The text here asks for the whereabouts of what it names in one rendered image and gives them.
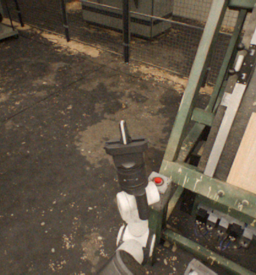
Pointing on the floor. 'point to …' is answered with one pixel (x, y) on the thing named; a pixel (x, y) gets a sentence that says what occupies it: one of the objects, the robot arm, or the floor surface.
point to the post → (153, 231)
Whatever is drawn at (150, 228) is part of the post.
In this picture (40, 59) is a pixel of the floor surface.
